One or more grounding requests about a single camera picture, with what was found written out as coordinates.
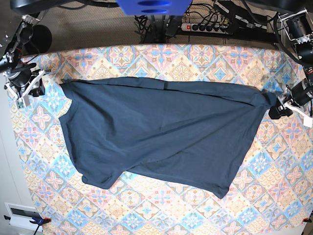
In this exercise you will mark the dark navy t-shirt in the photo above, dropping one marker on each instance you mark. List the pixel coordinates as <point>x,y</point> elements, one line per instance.
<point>192,133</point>

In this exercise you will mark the patterned tile tablecloth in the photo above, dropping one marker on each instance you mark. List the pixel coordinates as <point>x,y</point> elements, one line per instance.
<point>273,190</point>

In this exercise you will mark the blue clamp lower left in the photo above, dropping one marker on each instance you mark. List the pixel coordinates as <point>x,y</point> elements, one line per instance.
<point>36,221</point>

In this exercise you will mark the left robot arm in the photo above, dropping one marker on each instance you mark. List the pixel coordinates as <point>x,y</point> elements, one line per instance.
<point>298,26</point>

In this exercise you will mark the orange clamp lower right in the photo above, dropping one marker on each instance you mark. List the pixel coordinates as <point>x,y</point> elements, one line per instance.
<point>307,220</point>

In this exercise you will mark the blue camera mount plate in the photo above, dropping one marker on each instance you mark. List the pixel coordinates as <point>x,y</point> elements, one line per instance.
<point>154,7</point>

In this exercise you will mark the white power strip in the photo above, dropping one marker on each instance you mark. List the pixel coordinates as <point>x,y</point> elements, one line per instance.
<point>204,28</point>

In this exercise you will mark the white wall outlet box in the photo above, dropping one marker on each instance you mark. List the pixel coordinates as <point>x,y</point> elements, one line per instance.
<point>19,210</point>

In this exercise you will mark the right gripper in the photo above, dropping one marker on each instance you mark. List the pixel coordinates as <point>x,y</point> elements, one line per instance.
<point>23,83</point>

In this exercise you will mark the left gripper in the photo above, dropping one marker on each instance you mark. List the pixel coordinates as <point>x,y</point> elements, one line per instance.
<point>298,99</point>

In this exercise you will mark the black round stool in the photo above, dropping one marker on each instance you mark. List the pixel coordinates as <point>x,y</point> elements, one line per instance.
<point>40,41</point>

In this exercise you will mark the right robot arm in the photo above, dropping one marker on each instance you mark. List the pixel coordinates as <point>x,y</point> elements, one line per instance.
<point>12,44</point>

